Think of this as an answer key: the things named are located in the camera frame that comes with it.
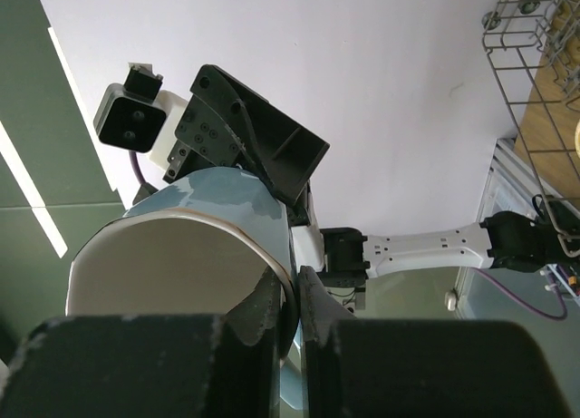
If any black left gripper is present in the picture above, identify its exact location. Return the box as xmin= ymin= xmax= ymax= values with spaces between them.
xmin=163 ymin=64 xmax=330 ymax=205

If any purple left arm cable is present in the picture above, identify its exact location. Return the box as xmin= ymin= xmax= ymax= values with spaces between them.
xmin=129 ymin=150 xmax=570 ymax=322

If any grey wire dish rack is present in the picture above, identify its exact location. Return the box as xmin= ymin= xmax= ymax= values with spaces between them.
xmin=481 ymin=0 xmax=579 ymax=258

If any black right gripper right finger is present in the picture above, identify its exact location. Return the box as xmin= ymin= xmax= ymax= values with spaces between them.
xmin=298 ymin=267 xmax=572 ymax=417

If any light blue mug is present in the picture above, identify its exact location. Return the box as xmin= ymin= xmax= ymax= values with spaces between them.
xmin=65 ymin=168 xmax=299 ymax=401

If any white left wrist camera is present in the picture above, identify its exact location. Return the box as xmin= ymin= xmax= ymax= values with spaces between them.
xmin=93 ymin=63 xmax=188 ymax=168

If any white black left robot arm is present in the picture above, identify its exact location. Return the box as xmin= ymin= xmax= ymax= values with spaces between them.
xmin=160 ymin=64 xmax=567 ymax=287

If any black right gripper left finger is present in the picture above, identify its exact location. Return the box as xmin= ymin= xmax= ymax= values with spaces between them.
xmin=1 ymin=269 xmax=282 ymax=417

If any cream floral tall mug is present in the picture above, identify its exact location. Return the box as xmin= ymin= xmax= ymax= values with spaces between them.
xmin=574 ymin=121 xmax=580 ymax=158

